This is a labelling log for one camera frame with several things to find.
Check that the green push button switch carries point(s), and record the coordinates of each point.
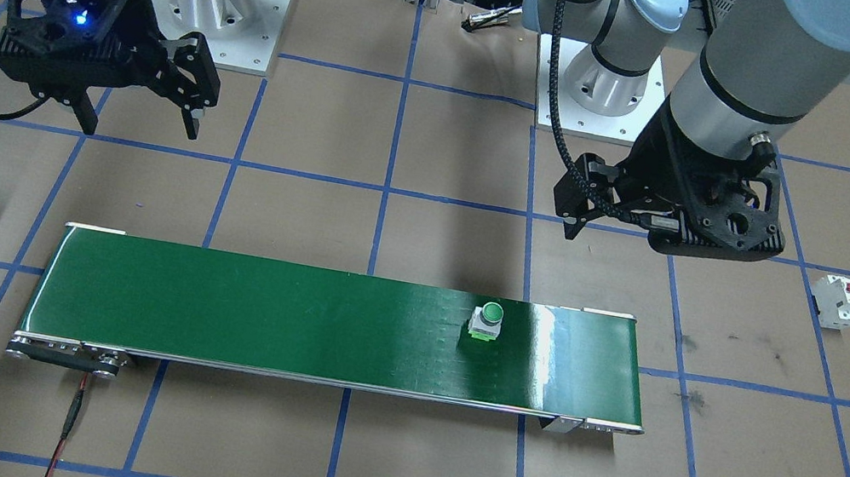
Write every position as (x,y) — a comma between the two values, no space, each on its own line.
(486,322)

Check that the white circuit breaker red switches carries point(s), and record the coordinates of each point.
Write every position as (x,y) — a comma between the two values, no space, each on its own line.
(837,303)

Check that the green belt conveyor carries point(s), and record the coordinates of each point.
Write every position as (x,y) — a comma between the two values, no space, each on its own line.
(290,320)

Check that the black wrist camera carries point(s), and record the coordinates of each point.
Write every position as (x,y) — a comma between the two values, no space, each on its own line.
(717,246)
(64,70)

